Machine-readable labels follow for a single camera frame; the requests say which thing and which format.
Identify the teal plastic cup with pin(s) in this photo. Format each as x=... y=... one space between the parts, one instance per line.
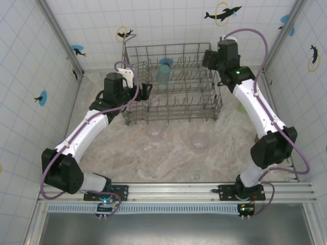
x=163 y=75

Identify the clear plastic cup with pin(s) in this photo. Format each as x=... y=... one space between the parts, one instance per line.
x=199 y=141
x=154 y=132

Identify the green plastic cup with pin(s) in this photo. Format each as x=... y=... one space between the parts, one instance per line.
x=241 y=108

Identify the brown plastic cup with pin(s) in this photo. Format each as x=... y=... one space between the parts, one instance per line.
x=256 y=139

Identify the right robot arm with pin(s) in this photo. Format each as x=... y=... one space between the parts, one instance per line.
x=255 y=109

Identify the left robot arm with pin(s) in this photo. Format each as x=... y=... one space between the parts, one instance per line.
x=87 y=127

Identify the shark blue oval sticker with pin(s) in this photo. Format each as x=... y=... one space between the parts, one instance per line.
x=76 y=48

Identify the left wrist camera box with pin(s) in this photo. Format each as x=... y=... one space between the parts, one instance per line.
x=126 y=72

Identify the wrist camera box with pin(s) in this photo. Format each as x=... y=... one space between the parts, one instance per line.
x=126 y=72
x=230 y=38

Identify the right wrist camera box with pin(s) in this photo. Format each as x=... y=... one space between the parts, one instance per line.
x=230 y=38

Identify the aluminium corner post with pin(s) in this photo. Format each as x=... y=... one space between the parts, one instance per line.
x=62 y=35
x=276 y=51

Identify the aluminium side base rail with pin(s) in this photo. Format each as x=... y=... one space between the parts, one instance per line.
x=270 y=89

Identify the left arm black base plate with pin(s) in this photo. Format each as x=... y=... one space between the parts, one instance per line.
x=122 y=191

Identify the aluminium mounting rail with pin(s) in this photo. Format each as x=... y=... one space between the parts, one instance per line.
x=178 y=191

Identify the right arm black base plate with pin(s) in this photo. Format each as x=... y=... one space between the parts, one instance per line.
x=224 y=192

